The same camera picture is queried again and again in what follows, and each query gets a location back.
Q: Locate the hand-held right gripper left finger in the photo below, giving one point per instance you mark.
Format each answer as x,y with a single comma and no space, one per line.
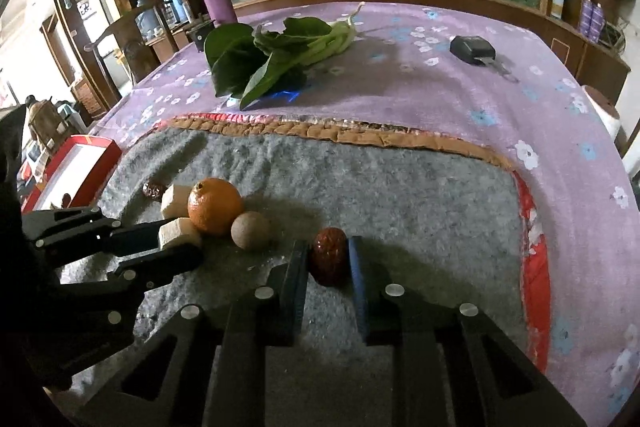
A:
301,277

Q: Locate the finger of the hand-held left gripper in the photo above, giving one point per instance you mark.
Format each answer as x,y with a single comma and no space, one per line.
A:
165,264
137,237

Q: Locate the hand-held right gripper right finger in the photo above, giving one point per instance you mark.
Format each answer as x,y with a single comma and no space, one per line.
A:
357,277

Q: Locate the red date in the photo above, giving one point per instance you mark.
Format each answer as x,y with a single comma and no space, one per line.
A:
328,258
152,189

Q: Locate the peeled banana piece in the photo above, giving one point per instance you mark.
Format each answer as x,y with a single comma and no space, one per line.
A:
175,201
179,233

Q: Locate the brown longan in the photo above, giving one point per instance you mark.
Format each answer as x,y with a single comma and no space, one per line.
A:
65,199
251,230

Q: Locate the red box with white inside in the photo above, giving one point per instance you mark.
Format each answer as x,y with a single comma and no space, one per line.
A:
75,167

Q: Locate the orange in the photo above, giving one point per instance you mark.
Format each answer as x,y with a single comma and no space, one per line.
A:
215,205

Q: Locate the grey felt mat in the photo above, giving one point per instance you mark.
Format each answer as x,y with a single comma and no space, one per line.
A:
400,187

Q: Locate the blue plastic item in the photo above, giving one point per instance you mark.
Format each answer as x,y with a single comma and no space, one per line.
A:
285,96

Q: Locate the wooden chair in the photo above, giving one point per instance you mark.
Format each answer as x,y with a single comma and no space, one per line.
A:
132,52

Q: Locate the purple floral tablecloth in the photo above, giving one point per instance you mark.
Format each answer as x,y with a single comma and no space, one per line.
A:
425,87

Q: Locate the blue water jug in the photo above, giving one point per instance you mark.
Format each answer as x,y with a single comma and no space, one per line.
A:
147,19

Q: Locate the leafy green vegetable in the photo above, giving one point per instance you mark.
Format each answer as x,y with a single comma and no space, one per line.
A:
280,52

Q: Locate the black car key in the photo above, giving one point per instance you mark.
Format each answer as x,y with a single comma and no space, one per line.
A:
470,47

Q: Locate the wooden low cabinet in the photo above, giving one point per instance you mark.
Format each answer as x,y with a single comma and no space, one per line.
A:
600,62

